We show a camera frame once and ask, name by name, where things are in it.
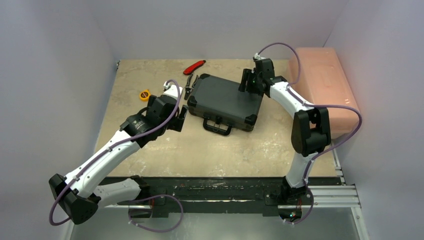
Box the black poker set case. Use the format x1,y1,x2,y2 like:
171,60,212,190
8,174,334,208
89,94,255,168
187,73,263,136

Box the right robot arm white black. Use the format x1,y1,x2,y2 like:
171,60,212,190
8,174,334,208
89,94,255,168
238,56,331,204

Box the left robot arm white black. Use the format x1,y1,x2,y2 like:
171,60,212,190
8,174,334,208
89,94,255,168
48,93,188,226

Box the yellow tape measure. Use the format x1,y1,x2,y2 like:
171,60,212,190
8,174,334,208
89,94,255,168
139,89,151,102

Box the black pliers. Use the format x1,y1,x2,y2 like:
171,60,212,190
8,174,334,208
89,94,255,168
184,73,199,100

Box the pink plastic storage box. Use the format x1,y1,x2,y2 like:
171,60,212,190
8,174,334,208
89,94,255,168
292,47,359,140

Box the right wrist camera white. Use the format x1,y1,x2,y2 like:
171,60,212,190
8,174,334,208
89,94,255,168
253,52,266,61

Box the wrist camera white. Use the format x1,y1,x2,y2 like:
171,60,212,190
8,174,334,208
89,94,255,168
253,52,266,61
163,82,183,100

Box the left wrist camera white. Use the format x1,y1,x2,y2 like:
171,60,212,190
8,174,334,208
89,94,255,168
163,82,183,100

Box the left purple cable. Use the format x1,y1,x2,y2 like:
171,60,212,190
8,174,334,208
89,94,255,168
48,79,187,233

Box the red handled knife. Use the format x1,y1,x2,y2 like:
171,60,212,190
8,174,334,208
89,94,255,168
183,60,207,76

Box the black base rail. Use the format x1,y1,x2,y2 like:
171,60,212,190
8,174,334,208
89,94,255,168
99,176,342,218

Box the aluminium frame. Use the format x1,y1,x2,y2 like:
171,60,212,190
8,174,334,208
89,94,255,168
61,145,370,240

